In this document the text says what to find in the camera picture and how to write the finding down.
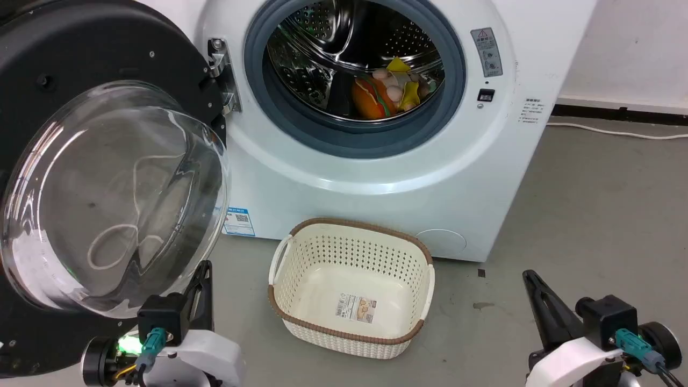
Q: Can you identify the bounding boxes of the right teal plug cable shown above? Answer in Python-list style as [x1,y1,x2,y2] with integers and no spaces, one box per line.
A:
[615,328,688,387]

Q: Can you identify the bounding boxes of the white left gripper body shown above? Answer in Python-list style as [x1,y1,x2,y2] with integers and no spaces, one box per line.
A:
[144,328,246,387]

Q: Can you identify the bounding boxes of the round filter cover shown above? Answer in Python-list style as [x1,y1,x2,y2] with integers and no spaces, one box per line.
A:
[414,229,468,260]

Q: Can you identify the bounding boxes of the cream plastic laundry basket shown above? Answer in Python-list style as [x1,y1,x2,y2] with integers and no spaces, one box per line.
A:
[267,217,436,360]

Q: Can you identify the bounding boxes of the orange burger plush toy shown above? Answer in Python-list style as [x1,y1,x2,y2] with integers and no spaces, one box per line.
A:
[352,75,399,120]

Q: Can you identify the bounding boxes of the stainless steel washer drum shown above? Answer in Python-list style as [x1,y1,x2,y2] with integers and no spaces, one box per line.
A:
[266,0,446,122]

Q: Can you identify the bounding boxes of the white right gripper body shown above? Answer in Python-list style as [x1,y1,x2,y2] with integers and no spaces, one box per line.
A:
[526,335,625,387]

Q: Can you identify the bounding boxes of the black wall baseboard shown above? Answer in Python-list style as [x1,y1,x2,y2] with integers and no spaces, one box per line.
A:
[551,96,688,127]

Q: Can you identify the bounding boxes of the blue white energy sticker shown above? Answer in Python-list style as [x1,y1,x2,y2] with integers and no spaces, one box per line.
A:
[222,205,256,238]

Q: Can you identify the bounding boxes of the doll with yellow clothes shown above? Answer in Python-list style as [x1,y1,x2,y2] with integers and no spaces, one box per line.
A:
[372,56,432,112]

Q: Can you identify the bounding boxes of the left teal plug cable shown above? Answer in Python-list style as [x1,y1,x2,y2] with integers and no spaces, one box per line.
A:
[125,327,168,387]

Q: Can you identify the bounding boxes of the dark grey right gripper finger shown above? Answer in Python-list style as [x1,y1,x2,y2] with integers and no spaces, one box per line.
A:
[524,270,585,345]
[522,271,566,351]

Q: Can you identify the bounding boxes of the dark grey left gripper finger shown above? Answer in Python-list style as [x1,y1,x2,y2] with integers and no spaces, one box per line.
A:
[184,262,207,332]
[203,261,214,331]

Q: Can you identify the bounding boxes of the teal plug cable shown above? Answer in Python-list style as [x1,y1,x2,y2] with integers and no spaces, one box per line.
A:
[615,328,688,387]
[125,327,168,387]

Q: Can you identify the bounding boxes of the black washer door glass bowl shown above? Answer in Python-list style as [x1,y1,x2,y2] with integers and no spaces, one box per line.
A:
[0,0,232,379]

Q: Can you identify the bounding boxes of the paper basket label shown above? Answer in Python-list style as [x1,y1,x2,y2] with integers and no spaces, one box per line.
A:
[335,292,377,324]

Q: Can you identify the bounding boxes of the metal door hinge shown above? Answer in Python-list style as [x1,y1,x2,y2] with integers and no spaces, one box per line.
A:
[207,38,242,115]

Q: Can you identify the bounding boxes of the grey warning sticker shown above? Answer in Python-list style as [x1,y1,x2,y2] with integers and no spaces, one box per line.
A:
[470,27,504,78]

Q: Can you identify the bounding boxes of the white floor cable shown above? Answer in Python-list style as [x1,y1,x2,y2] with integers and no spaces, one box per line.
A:
[547,121,688,141]

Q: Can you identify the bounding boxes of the white front-load washing machine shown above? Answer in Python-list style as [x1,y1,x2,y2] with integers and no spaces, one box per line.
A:
[134,0,598,264]

